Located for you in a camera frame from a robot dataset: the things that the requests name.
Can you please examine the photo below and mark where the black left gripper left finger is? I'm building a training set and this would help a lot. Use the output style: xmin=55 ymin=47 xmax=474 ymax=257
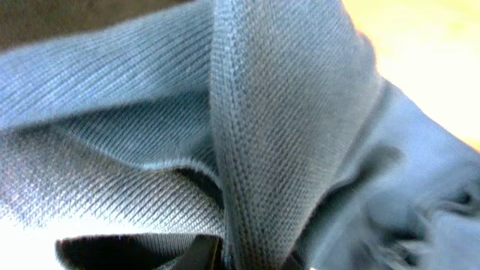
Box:
xmin=172 ymin=235 xmax=224 ymax=270

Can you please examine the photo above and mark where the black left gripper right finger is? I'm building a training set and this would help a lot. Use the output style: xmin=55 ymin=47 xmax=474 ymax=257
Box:
xmin=281 ymin=254 xmax=304 ymax=270

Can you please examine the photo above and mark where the blue polo shirt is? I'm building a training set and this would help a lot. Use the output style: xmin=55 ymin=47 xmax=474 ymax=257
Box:
xmin=1 ymin=1 xmax=479 ymax=269

